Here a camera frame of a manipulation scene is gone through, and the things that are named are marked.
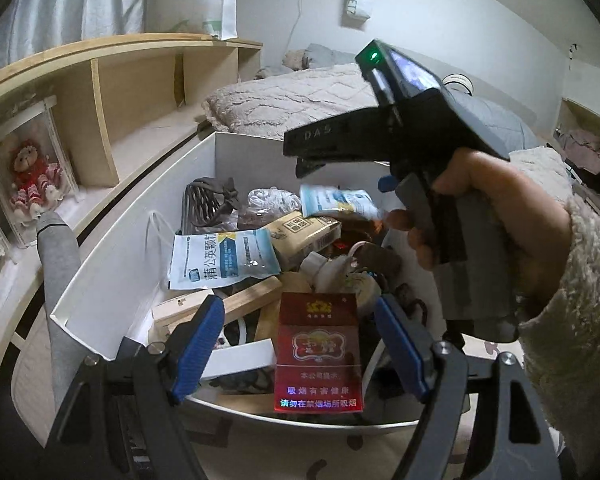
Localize white wall cable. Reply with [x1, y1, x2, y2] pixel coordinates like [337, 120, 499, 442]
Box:
[275, 0, 311, 61]

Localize beige textured blanket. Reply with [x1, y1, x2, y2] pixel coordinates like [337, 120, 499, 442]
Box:
[201, 62, 381, 136]

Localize grey pillow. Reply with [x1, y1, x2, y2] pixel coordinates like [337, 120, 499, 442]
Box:
[302, 42, 361, 68]

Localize person's right forearm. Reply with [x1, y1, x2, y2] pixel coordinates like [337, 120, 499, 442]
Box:
[517, 192, 600, 466]

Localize pile of clothes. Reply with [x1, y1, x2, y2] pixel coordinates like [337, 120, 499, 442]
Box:
[555, 127, 600, 186]

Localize clear plastic bag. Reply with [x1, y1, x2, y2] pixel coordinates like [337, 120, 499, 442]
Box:
[247, 187, 303, 221]

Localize white cardboard box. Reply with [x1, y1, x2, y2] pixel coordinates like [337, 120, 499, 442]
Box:
[49, 131, 461, 428]

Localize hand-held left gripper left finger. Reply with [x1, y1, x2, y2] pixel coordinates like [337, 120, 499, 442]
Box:
[45, 294, 231, 480]

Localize brown plush toy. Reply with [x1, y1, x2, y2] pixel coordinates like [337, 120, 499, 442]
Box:
[282, 50, 313, 72]

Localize red dress bear doll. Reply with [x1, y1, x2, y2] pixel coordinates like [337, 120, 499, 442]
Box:
[7, 140, 63, 226]

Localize person's right hand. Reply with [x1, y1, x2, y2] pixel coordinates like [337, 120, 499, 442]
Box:
[384, 146, 572, 320]

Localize small blue white sachet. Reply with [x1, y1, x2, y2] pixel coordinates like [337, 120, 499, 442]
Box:
[299, 183, 383, 222]

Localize brown hair claw clip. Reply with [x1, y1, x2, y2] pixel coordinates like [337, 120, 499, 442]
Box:
[180, 176, 241, 233]

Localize red cigarette carton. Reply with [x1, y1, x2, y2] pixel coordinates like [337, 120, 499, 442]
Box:
[272, 291, 366, 413]

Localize tan cardboard packet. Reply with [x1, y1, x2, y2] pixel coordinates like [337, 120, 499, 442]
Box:
[265, 212, 342, 271]

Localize beige seat cushion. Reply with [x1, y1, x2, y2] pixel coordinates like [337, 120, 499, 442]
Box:
[7, 305, 61, 426]

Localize white curtain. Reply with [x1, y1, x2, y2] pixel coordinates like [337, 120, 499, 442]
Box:
[0, 0, 148, 78]

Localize wooden cabinet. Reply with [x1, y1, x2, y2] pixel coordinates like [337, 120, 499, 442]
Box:
[557, 97, 600, 136]

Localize person's grey socked leg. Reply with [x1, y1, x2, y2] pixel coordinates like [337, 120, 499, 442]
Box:
[35, 211, 118, 411]

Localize large white blue sachet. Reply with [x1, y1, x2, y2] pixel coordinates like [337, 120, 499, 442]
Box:
[167, 229, 282, 291]

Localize wooden block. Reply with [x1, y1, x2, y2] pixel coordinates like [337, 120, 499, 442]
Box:
[151, 287, 216, 333]
[220, 276, 283, 321]

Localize grey quilt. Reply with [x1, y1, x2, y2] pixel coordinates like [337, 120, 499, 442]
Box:
[445, 87, 541, 151]

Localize wooden shelf unit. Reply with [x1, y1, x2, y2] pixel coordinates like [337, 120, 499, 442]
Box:
[0, 34, 265, 356]

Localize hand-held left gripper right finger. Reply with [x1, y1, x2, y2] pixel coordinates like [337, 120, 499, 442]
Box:
[374, 294, 563, 480]

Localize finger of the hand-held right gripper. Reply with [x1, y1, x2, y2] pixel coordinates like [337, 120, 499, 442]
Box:
[294, 156, 327, 180]
[282, 104, 397, 159]

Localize white plastic cup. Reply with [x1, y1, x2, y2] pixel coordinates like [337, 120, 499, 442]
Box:
[300, 252, 381, 316]

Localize white paper bag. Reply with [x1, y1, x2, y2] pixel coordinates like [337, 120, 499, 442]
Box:
[200, 0, 241, 42]

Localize white round hoop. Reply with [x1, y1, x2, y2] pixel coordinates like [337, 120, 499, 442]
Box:
[442, 74, 476, 96]

